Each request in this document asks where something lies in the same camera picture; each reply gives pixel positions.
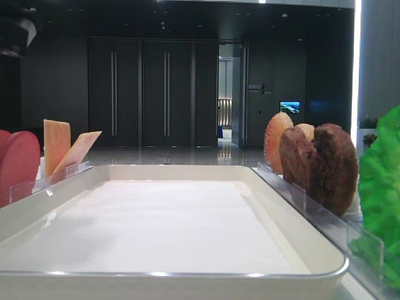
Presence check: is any left brown meat patty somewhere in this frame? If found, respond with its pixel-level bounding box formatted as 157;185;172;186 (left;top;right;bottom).
279;127;317;191

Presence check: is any right orange cheese slice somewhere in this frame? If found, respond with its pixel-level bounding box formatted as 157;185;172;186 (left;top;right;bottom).
53;131;102;174

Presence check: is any orange cheese slice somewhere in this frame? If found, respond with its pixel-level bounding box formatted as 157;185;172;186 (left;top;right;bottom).
43;119;71;177
53;131;102;174

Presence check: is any right dark meat patty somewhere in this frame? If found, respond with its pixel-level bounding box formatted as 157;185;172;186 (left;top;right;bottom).
307;123;358;216

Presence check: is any left orange cheese slice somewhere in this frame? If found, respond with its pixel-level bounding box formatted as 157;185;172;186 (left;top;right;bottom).
43;119;71;177

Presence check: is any green lettuce leaf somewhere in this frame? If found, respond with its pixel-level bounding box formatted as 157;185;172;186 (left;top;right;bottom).
350;106;399;291

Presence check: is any sesame bun top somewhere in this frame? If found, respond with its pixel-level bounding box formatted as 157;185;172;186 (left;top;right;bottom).
264;112;293;174

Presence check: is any plain bun half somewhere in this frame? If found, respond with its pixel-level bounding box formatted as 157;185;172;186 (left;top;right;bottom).
295;123;315;141

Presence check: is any white rectangular metal tray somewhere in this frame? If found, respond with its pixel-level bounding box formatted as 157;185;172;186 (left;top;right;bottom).
1;165;349;299

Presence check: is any potted green plant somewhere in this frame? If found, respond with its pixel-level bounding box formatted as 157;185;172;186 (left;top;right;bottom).
357;115;379;150

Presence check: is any small wall display screen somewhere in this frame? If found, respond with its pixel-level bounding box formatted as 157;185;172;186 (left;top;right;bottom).
279;101;300;114

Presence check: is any left long clear acrylic rail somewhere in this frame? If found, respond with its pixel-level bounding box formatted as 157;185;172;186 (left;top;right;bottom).
1;161;91;207

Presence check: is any long clear acrylic rail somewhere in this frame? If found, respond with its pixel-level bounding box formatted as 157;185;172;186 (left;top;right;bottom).
1;161;91;207
256;162;399;299

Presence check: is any right long clear acrylic rail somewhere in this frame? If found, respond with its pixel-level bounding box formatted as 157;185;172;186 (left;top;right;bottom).
256;162;399;299

